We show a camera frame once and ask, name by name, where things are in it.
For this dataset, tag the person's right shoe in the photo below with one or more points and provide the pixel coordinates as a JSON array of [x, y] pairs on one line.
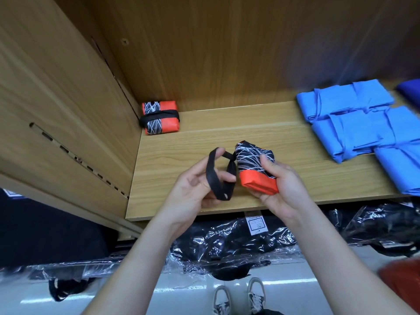
[[256, 297]]

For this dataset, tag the person's left hand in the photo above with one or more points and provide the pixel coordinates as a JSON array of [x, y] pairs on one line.
[[187, 197]]

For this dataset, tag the wooden shelf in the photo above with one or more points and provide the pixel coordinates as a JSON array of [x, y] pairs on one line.
[[197, 147]]

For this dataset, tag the red bag with black lettering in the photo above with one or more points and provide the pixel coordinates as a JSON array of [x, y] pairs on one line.
[[256, 168]]

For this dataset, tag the person's left forearm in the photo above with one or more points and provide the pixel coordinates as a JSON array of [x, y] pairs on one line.
[[131, 272]]

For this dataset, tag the white paper tag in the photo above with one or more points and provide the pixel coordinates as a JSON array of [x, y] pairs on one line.
[[257, 224]]

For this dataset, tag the person's right hand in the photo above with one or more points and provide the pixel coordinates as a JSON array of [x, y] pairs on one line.
[[285, 190]]

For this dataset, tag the white blue-edged label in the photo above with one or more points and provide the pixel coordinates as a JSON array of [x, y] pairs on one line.
[[10, 193]]

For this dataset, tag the black wrapped bag with tag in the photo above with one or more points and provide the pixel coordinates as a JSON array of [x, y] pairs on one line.
[[210, 249]]

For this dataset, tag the person's right forearm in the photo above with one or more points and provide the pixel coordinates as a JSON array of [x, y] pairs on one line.
[[348, 262]]

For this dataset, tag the black plastic-wrapped bag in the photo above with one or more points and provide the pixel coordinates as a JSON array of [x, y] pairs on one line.
[[377, 226], [72, 269]]

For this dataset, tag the light blue non-woven bag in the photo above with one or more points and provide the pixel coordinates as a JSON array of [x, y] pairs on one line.
[[325, 103], [351, 135], [401, 126], [400, 168], [373, 95]]

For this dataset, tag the red shopping basket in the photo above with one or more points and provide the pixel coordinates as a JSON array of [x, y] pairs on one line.
[[401, 285]]

